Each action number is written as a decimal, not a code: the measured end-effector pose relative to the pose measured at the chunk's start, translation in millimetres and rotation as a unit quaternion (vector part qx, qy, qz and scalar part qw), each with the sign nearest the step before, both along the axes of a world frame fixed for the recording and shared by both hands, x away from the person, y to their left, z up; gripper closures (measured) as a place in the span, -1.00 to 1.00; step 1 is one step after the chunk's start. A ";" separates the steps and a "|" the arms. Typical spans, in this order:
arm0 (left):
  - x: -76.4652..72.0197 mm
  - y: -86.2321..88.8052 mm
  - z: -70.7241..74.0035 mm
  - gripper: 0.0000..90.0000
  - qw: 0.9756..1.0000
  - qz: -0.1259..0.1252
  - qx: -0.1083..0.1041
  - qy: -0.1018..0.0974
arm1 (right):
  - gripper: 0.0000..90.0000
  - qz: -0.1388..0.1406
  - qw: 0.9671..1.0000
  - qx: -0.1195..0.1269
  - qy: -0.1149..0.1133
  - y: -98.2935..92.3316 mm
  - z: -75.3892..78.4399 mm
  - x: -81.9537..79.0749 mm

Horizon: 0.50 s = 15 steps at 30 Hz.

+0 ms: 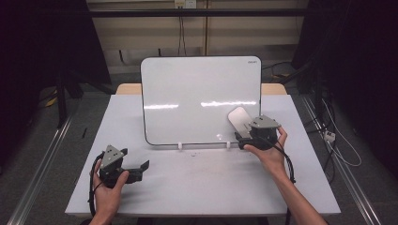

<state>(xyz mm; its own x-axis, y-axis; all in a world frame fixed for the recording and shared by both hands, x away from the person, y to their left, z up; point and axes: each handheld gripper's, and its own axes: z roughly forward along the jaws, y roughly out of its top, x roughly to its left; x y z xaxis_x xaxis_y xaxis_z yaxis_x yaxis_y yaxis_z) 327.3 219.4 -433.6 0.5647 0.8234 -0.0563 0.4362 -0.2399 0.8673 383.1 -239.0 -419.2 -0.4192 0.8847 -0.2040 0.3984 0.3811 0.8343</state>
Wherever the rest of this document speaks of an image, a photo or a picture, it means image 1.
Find person's left hand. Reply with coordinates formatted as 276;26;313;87
92;158;130;220

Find person's right hand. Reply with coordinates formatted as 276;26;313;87
243;126;289;178

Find black hanging cable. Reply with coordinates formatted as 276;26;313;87
177;7;188;57

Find white power adapter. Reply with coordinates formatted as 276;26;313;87
323;129;337;143

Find white wall socket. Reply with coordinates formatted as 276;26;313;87
174;0;198;9

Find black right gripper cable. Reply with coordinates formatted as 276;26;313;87
269;140;297;225

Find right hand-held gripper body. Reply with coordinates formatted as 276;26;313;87
249;114;282;151

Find aluminium floor rail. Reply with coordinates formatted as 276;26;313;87
6;114;75;225
300;94;383;225

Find black curtain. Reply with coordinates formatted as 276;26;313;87
0;0;113;172
290;0;398;181

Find black tripod stand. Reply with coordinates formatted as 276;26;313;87
54;66;117;129

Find white cable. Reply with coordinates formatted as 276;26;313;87
321;97;363;168

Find black floor cables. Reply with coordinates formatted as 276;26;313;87
304;90;339;186

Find white dry-erase whiteboard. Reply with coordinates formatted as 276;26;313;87
140;55;263;147

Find white whiteboard eraser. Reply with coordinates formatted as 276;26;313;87
226;106;255;139

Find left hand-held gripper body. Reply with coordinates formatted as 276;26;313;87
99;144;129;189

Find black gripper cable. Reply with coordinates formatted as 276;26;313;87
87;152;105;218
269;140;297;225

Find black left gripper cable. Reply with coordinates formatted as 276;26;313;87
87;152;105;218

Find black horizontal bar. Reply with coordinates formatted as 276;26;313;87
88;7;308;19

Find wooden table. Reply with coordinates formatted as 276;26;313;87
115;82;288;96

